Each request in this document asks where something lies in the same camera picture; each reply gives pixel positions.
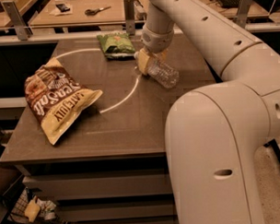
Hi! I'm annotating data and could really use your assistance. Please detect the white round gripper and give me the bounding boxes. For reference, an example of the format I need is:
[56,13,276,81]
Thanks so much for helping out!
[135,22,174,75]

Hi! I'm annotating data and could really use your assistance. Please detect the clear plastic water bottle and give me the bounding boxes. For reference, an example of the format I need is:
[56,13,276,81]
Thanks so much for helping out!
[146,53,180,88]

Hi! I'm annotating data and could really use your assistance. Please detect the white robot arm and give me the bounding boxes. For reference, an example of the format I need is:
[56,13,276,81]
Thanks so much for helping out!
[142,0,280,224]

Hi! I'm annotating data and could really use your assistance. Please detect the green snack bag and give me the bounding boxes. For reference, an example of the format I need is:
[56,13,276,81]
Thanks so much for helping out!
[97,32,136,59]

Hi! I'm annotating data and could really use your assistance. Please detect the white power strip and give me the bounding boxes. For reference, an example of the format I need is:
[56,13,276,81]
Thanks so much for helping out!
[134,0,146,20]

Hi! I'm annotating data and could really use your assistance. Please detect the black phone on paper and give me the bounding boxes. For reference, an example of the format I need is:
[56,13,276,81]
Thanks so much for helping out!
[56,4,70,12]

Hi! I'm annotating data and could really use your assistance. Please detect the brown sea salt chip bag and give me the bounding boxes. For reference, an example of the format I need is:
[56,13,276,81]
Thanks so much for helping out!
[24,58,102,145]

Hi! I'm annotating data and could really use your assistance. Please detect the grey drawer cabinet table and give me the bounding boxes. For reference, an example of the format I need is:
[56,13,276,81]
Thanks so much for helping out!
[1,34,214,224]

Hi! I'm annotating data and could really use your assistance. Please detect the middle metal bracket post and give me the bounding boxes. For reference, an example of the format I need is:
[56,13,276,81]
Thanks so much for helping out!
[123,0,135,35]

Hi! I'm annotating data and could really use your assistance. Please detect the metal bracket post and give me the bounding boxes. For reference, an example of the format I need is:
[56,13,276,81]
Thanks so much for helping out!
[123,0,135,35]
[3,0,31,41]
[234,0,252,28]

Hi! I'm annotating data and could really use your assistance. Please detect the black handled scissors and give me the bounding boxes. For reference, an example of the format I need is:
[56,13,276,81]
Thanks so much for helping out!
[85,6,111,16]

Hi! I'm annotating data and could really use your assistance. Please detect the right metal bracket post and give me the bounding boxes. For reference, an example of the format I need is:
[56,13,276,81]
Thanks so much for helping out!
[234,0,252,28]

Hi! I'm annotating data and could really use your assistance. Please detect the left metal bracket post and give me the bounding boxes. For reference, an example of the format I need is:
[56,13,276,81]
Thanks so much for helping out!
[3,0,31,41]

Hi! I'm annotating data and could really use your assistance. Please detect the black wire basket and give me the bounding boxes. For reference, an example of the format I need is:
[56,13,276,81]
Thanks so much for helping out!
[10,189,64,224]

